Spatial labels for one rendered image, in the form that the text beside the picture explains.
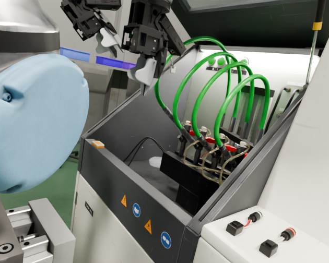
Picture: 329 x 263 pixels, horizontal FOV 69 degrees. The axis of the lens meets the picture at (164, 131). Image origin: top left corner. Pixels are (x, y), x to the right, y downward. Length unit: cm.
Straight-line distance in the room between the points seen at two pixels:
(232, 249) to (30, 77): 44
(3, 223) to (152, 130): 91
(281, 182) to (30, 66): 62
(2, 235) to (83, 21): 62
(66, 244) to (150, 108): 84
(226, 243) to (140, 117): 77
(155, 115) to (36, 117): 102
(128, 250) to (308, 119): 62
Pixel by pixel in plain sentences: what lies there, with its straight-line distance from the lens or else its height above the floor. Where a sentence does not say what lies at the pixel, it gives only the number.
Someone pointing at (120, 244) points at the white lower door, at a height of 72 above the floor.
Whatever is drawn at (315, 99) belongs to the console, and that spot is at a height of 128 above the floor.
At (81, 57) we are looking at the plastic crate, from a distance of 336.
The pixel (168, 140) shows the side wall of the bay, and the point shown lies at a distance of 129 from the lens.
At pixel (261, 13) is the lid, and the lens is 100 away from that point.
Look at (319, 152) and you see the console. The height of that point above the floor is 116.
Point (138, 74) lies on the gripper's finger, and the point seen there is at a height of 125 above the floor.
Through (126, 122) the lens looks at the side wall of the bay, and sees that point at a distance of 111.
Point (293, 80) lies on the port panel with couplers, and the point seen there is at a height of 133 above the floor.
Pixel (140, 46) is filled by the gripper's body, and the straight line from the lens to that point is 54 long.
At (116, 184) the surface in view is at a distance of 81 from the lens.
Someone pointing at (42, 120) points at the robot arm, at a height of 121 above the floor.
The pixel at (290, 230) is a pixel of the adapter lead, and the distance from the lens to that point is 61.
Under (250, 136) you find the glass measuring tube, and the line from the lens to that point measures 105.
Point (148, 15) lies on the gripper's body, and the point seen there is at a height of 138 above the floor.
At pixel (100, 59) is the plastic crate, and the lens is 359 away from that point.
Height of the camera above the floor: 126
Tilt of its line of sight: 13 degrees down
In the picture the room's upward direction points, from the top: 11 degrees clockwise
